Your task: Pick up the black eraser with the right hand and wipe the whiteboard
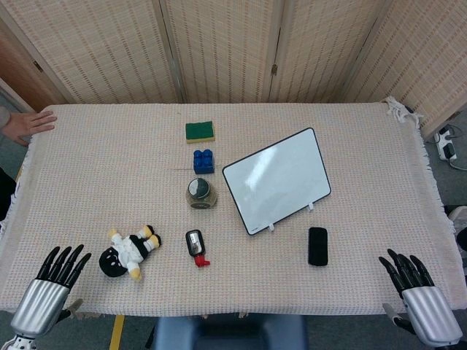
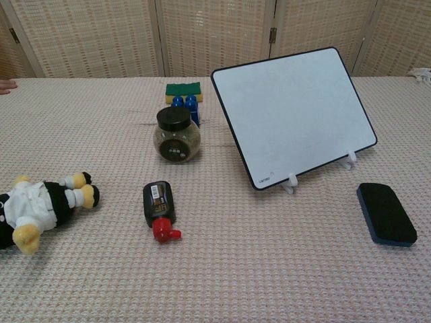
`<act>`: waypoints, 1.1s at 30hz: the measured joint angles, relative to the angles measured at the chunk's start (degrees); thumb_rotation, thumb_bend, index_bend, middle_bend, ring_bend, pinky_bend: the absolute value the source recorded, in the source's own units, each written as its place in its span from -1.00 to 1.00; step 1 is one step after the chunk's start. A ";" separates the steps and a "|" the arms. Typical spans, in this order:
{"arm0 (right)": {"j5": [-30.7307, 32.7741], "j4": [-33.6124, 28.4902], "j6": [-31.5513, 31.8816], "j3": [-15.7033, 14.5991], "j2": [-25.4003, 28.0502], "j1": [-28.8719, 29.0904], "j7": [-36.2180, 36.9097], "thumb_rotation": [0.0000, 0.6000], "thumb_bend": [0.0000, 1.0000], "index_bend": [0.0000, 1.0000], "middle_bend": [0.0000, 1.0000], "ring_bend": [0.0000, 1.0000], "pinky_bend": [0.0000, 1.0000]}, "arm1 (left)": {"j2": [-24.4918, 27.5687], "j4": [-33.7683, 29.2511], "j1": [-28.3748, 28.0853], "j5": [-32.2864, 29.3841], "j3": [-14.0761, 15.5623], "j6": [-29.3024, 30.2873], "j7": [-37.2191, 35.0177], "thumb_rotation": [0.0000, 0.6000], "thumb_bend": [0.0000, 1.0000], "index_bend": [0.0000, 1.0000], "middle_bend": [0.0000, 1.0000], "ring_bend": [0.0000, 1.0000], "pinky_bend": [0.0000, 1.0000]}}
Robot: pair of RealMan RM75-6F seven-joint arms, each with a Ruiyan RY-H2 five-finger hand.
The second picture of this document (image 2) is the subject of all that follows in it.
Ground dark blue board eraser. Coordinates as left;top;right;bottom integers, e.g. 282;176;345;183
356;182;418;248

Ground glass spice jar black lid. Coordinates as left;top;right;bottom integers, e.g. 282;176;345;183
153;106;202;165

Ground blue toy building block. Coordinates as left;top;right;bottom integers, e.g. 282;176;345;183
170;95;202;127

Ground black ink bottle red cap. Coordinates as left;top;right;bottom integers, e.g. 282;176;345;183
142;180;183;244

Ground beige waffle tablecloth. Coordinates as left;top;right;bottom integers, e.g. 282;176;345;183
0;75;431;323

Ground green yellow sponge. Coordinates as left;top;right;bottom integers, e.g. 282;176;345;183
165;81;204;104

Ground white plastic board stand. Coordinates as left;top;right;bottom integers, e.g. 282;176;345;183
281;150;358;195

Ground woven folding screen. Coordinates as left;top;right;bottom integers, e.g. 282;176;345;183
0;0;431;79

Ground black white plush toy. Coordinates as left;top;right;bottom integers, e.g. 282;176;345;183
0;172;101;254

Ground person's fingers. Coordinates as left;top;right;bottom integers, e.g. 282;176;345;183
0;79;18;96

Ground white fringed cloth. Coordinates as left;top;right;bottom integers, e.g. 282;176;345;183
406;67;431;84

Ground white board with black frame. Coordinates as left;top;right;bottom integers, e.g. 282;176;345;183
211;46;378;192

